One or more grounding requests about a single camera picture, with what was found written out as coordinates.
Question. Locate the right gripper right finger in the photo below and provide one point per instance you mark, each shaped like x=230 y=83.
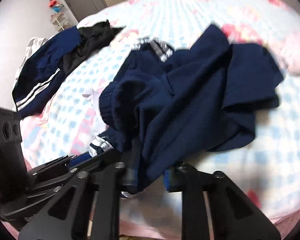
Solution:
x=213 y=207

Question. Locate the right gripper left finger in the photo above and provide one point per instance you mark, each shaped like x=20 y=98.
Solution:
x=86 y=207

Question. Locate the navy striped shorts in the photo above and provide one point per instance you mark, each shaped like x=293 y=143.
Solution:
x=165 y=105

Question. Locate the blue checkered cartoon blanket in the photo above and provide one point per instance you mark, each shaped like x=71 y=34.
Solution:
x=267 y=166

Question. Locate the navy striped jacket pile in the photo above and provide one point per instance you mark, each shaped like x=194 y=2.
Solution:
x=43 y=74

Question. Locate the white garment at bedside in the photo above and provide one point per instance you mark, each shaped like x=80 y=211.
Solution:
x=33 y=45

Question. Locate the black garment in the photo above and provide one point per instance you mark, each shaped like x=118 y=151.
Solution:
x=93 y=40

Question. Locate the folded pink cartoon garment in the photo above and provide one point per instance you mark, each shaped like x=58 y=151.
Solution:
x=290 y=57

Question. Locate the colourful toy on shelf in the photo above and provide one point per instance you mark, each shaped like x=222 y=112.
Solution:
x=55 y=5

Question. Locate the white wire shelf rack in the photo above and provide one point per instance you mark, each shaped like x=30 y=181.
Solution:
x=60 y=21

